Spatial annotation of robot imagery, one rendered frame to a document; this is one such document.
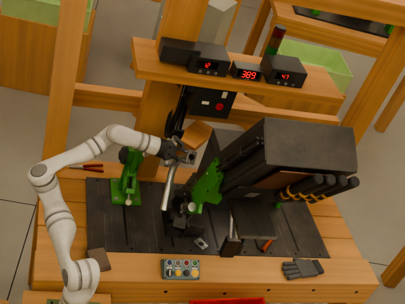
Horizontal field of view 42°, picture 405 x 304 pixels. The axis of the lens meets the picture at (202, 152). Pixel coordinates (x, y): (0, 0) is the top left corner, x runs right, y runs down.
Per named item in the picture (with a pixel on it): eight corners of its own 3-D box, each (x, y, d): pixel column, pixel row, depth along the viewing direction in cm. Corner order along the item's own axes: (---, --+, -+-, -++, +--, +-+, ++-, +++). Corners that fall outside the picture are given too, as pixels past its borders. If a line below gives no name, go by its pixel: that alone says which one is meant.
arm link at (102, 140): (116, 120, 203) (85, 138, 198) (123, 121, 195) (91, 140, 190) (124, 135, 205) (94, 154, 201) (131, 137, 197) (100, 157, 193)
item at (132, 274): (364, 303, 246) (380, 284, 237) (29, 304, 199) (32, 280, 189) (353, 278, 256) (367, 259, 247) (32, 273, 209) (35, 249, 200)
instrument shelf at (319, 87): (340, 106, 226) (345, 99, 224) (135, 78, 198) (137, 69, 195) (320, 74, 244) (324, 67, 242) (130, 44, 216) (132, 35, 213)
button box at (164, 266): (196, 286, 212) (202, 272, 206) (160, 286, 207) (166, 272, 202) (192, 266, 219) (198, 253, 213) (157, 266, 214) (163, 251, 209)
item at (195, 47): (196, 66, 205) (201, 51, 201) (159, 61, 200) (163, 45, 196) (193, 57, 210) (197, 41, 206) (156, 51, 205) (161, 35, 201)
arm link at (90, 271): (96, 250, 167) (85, 282, 177) (67, 256, 162) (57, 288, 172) (105, 274, 161) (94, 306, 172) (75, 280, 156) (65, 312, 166)
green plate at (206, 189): (211, 214, 219) (238, 181, 208) (194, 210, 215) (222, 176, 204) (206, 194, 227) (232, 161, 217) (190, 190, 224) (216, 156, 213)
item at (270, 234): (275, 242, 210) (278, 237, 208) (238, 240, 205) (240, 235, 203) (251, 174, 238) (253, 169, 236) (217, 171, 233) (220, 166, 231)
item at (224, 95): (227, 120, 221) (238, 91, 212) (188, 115, 216) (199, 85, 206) (221, 102, 230) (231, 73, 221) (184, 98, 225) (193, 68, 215)
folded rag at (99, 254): (84, 253, 205) (85, 248, 203) (104, 250, 208) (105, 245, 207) (91, 274, 198) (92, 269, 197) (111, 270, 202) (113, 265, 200)
